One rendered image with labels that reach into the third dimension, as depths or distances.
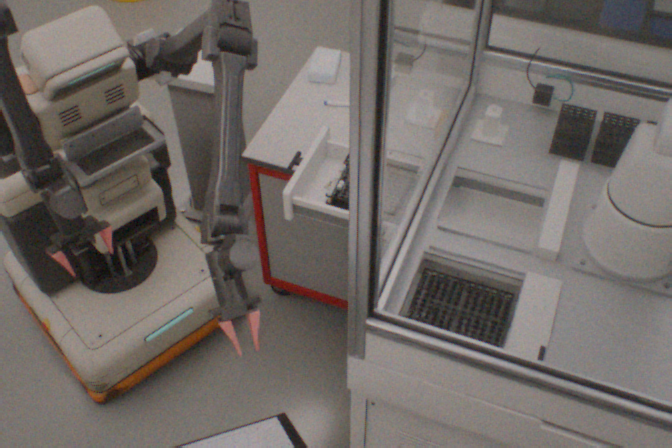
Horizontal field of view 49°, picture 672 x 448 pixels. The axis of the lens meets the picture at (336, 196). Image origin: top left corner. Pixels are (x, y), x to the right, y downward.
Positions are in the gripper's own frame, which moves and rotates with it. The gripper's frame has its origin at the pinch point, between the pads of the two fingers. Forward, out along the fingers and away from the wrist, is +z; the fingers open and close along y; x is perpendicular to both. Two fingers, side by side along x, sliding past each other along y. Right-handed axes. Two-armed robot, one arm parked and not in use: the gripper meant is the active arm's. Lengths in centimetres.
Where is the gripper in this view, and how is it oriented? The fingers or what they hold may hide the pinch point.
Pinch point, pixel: (248, 348)
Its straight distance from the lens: 145.2
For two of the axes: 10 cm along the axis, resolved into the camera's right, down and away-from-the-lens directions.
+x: -2.2, 1.2, 9.7
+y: 9.3, -2.7, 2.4
